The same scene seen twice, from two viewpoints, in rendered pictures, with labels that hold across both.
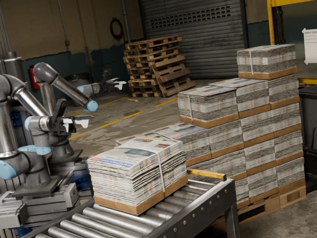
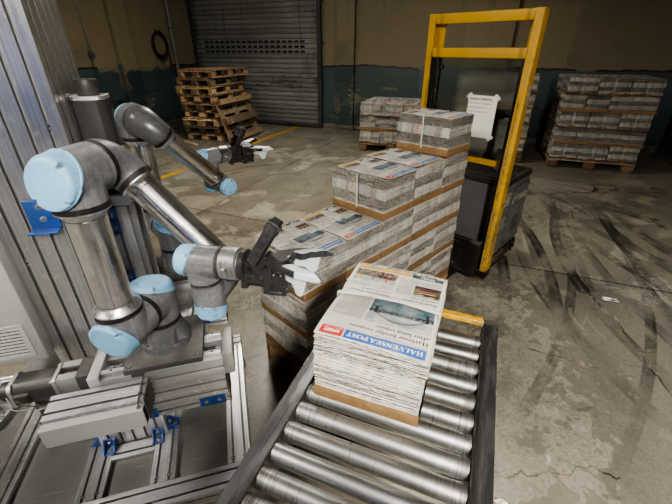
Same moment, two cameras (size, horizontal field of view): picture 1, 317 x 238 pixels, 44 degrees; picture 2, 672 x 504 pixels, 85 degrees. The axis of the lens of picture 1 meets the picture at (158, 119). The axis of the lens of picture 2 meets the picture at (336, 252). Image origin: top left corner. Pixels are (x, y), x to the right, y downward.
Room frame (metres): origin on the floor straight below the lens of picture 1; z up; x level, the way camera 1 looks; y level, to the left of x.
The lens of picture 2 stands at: (1.06, 0.57, 1.64)
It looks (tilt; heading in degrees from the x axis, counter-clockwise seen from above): 29 degrees down; 339
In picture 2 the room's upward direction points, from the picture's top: straight up
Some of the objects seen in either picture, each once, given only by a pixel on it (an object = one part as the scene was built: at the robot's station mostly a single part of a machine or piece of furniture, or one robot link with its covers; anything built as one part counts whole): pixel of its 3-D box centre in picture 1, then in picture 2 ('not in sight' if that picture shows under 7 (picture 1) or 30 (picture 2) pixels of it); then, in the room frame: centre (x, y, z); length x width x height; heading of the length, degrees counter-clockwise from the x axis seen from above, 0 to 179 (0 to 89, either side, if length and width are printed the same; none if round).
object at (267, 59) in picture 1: (271, 124); (424, 208); (3.12, -0.92, 0.65); 0.39 x 0.30 x 1.29; 24
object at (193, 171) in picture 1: (190, 171); (421, 307); (1.96, -0.13, 0.81); 0.43 x 0.03 x 0.02; 47
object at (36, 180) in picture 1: (36, 176); (163, 327); (2.11, 0.74, 0.87); 0.15 x 0.15 x 0.10
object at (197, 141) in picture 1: (201, 176); (356, 274); (2.83, -0.26, 0.42); 1.17 x 0.39 x 0.83; 114
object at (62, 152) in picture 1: (62, 148); (177, 254); (2.61, 0.69, 0.87); 0.15 x 0.15 x 0.10
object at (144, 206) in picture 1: (126, 198); (372, 382); (1.70, 0.21, 0.83); 0.29 x 0.16 x 0.04; 47
